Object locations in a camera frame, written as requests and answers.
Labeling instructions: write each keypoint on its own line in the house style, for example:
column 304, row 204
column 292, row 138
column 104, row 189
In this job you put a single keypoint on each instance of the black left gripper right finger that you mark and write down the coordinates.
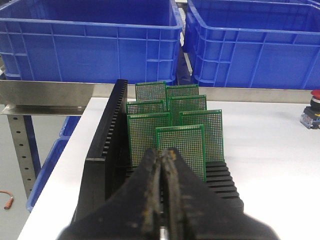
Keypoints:
column 197, row 213

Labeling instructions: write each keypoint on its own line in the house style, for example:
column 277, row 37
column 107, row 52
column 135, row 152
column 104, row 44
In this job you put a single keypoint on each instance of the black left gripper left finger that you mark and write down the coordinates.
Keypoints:
column 132, row 213

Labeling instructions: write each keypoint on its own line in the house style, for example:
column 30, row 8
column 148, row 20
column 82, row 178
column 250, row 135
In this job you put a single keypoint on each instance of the green perforated circuit board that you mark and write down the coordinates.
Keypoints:
column 190, row 142
column 184, row 103
column 145, row 107
column 182, row 90
column 142, row 133
column 212, row 121
column 147, row 91

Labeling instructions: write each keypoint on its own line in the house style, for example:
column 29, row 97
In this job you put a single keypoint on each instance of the black slotted board rack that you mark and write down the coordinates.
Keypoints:
column 107, row 163

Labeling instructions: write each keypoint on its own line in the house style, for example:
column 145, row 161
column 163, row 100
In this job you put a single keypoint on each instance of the blue plastic crate below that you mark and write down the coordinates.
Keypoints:
column 49, row 164

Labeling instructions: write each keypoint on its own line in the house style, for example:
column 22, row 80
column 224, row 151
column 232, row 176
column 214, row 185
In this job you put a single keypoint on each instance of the red emergency stop button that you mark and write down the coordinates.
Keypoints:
column 310, row 117

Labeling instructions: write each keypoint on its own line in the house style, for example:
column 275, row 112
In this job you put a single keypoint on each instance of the blue plastic crate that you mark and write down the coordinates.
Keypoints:
column 91, row 41
column 253, row 44

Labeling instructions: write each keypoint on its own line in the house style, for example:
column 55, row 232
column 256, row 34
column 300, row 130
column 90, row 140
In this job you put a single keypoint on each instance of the perforated steel frame leg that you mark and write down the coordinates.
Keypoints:
column 20, row 137

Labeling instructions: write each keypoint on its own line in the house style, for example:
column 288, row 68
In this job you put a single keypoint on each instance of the steel table edge rail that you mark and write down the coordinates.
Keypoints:
column 71, row 98

